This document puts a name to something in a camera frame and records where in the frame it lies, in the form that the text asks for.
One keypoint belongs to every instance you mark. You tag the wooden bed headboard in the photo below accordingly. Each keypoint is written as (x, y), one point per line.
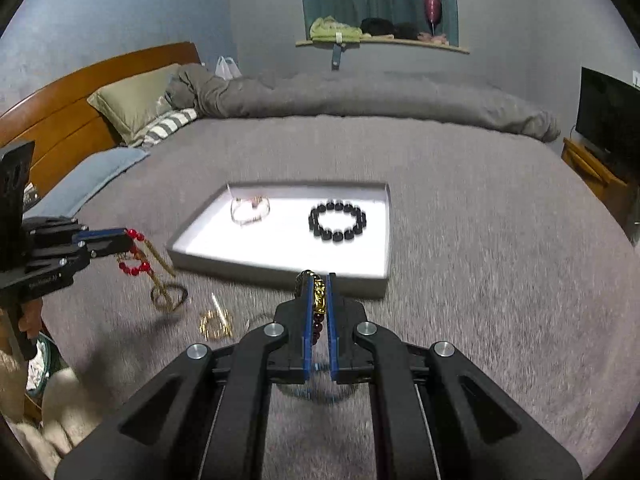
(60, 105)

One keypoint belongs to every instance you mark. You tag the black television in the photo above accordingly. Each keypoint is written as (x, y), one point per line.
(605, 110)

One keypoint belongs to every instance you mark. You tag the black cloth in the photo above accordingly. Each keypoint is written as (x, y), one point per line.
(385, 27)

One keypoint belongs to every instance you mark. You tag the pink cloth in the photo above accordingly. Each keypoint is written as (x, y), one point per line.
(432, 37)

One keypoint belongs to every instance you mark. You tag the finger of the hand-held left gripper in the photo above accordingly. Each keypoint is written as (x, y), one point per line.
(102, 235)
(107, 248)

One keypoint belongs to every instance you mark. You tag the person's left hand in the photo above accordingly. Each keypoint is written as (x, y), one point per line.
(31, 317)

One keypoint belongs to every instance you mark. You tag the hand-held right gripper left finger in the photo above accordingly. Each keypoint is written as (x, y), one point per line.
(308, 330)

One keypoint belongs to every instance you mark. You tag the grey bedspread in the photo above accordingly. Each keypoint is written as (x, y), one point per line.
(475, 260)

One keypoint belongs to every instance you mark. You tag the wooden television stand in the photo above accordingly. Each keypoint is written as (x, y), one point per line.
(585, 165)

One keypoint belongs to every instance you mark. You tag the white cardboard tray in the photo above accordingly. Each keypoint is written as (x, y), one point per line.
(280, 247)

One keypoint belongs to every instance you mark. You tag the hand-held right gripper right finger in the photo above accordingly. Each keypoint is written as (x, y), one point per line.
(333, 340)

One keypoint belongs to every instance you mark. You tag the light blue pillow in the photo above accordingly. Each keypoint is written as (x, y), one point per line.
(85, 175)

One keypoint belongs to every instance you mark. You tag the pink wine glass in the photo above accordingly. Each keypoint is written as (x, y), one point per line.
(432, 7)

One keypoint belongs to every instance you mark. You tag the white fluffy cloth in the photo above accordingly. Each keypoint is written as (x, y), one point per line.
(65, 410)

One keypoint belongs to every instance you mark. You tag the grey white striped pillow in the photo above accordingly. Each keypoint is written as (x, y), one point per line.
(167, 125)

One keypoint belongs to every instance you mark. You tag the rolled grey duvet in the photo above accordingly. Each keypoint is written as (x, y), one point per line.
(350, 95)

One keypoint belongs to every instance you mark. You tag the white plastic bag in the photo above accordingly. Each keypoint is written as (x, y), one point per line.
(226, 67)

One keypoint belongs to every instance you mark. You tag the light green cloth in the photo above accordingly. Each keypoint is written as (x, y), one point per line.
(332, 29)

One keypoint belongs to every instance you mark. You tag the green basket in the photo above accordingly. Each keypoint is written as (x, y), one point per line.
(45, 365)

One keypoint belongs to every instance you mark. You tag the olive green pillow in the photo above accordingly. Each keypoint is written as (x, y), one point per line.
(130, 100)

